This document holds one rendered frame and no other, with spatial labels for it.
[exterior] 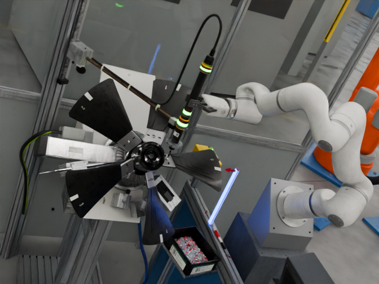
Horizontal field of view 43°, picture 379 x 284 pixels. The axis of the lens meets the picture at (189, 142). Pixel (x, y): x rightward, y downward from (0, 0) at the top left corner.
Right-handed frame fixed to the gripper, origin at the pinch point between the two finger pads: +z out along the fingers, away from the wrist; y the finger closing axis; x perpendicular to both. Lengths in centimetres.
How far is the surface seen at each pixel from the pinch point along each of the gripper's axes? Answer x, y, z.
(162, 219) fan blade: -48, -15, -1
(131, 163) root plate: -30.7, -3.7, 16.2
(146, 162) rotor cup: -26.9, -7.0, 11.5
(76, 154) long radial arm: -37, 6, 35
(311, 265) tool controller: -23, -63, -35
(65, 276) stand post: -134, 31, 14
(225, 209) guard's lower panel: -106, 70, -93
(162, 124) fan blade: -16.9, 7.5, 4.3
